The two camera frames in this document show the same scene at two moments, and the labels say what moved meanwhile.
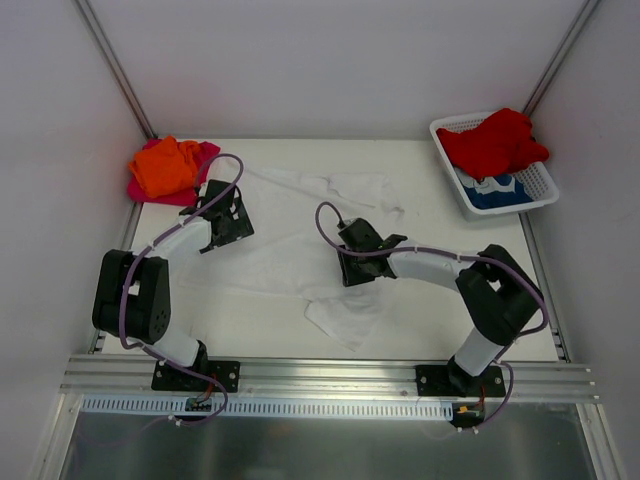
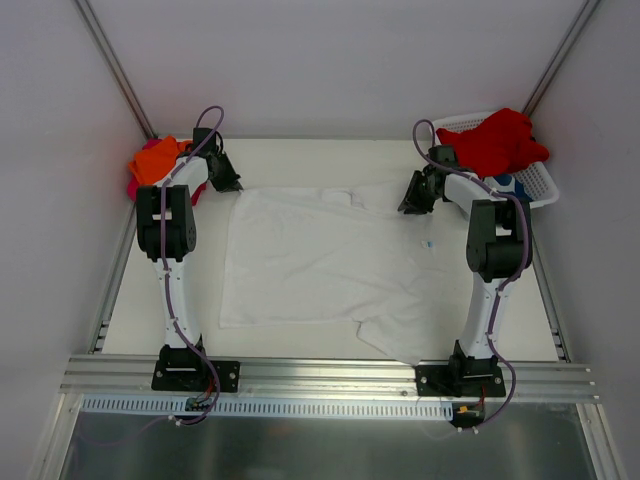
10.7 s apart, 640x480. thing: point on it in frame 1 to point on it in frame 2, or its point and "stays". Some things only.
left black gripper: x=232 y=226 to x=226 y=175
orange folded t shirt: x=166 y=167 stays
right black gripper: x=353 y=270 to x=415 y=190
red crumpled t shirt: x=502 y=144 stays
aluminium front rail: x=282 y=378 stays
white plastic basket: x=536 y=178 stays
